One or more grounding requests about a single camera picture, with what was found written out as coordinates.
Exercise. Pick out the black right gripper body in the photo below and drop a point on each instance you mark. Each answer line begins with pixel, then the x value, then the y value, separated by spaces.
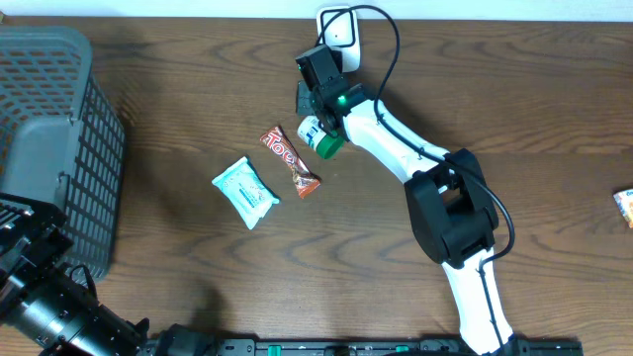
pixel 307 97

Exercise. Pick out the green lidded white jar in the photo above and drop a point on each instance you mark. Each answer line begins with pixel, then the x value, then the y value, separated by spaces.
pixel 317 139

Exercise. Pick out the red Topps candy bar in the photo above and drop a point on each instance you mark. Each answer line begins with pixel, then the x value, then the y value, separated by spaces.
pixel 304 179

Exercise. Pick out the teal wet wipes packet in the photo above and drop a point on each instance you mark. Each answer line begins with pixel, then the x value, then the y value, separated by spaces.
pixel 247 193

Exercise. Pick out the orange Kleenex tissue pack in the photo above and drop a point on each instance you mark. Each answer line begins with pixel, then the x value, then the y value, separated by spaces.
pixel 624 202

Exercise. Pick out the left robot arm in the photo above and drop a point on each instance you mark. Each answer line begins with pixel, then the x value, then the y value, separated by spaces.
pixel 40 299

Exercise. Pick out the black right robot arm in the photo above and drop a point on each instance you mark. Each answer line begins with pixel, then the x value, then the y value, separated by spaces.
pixel 452 212

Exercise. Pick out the grey plastic mesh basket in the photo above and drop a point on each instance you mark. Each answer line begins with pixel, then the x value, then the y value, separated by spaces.
pixel 61 141

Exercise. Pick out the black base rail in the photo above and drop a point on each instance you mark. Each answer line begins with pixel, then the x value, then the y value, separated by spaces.
pixel 446 346

